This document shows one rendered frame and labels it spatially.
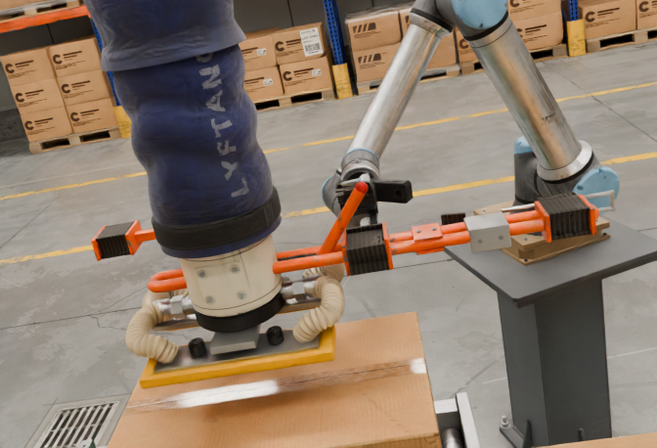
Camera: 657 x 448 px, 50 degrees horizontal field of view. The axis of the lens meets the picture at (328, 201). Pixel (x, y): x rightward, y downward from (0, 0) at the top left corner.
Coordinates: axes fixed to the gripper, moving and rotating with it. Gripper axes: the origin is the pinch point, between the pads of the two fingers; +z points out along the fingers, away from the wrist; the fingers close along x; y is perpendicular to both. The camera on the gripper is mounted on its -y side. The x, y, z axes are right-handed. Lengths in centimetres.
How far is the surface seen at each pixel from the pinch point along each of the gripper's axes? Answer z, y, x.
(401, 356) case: 11.4, -0.8, -25.4
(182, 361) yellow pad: 25.2, 36.3, -10.6
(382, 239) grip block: 14.7, -1.5, 1.3
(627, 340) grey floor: -121, -87, -121
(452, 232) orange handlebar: 12.7, -13.9, -0.5
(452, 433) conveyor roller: -13, -9, -65
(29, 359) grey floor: -183, 199, -120
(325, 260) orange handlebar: 16.7, 9.1, 0.0
